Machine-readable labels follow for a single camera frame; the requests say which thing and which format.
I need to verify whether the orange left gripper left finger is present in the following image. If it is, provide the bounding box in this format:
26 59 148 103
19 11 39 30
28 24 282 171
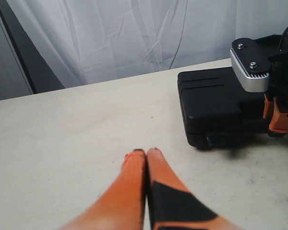
61 149 146 230

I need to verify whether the black plastic tool case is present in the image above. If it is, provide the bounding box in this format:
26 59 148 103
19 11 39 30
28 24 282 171
177 34 288 151

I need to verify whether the white backdrop curtain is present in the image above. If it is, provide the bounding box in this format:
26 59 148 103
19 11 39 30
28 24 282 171
0 0 288 100

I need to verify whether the black cable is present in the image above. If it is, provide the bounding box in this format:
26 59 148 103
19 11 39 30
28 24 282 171
277 20 288 52

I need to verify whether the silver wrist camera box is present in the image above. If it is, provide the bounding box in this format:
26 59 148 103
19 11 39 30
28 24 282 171
230 38 271 92

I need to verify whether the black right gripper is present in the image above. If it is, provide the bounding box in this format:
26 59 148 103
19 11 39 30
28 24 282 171
263 52 288 138

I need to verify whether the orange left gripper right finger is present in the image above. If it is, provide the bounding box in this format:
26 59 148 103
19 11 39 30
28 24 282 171
147 148 230 230

